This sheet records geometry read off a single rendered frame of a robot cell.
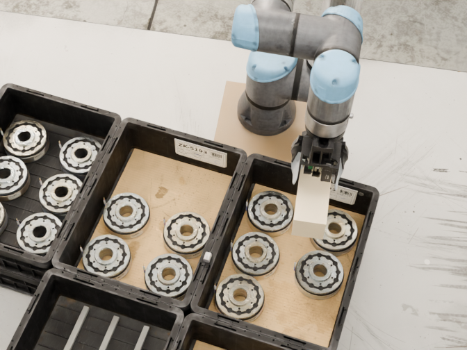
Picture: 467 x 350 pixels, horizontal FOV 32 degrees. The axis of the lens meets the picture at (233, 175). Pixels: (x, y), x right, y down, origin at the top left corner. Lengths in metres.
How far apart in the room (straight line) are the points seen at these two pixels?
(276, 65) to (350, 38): 0.57
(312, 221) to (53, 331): 0.60
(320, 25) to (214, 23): 1.94
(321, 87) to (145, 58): 1.05
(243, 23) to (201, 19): 1.94
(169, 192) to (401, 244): 0.57
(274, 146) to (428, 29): 1.46
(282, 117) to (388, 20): 1.39
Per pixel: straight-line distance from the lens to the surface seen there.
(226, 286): 1.74
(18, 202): 1.92
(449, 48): 3.36
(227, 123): 2.11
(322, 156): 1.47
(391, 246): 2.00
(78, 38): 2.36
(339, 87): 1.30
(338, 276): 1.77
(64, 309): 1.78
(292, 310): 1.76
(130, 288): 1.67
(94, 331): 1.75
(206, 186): 1.89
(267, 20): 1.39
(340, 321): 1.66
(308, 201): 1.56
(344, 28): 1.39
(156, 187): 1.89
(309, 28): 1.39
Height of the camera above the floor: 2.44
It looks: 58 degrees down
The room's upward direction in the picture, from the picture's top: 2 degrees clockwise
